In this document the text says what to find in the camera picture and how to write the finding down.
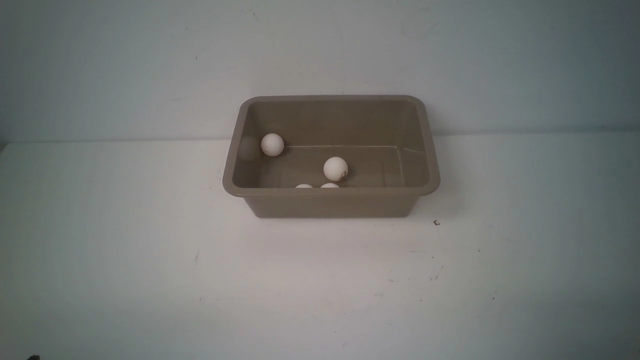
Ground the taupe plastic rectangular bin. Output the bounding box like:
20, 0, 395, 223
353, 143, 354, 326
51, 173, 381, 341
222, 95, 441, 219

